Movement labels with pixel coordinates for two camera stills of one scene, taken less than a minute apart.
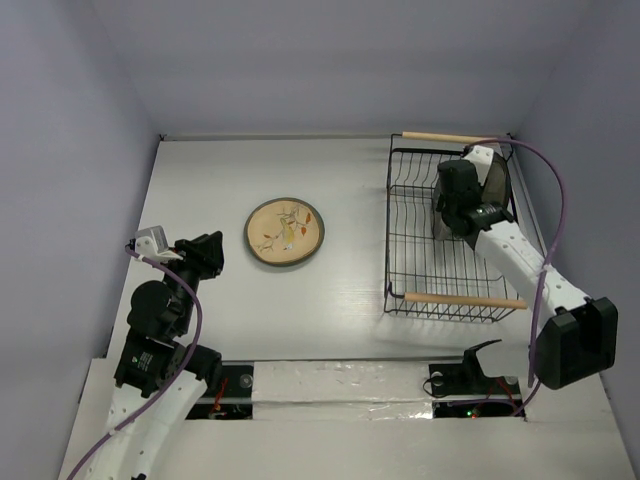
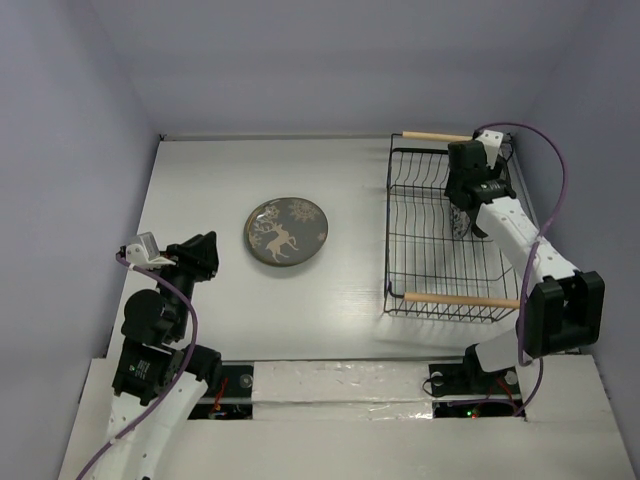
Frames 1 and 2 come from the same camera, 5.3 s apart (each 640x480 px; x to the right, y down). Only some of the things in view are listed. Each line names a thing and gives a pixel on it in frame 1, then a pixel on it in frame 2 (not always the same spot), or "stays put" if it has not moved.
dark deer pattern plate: (497, 191) -> (286, 231)
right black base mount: (461, 390) stays put
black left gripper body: (195, 264) stays put
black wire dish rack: (425, 275) stays put
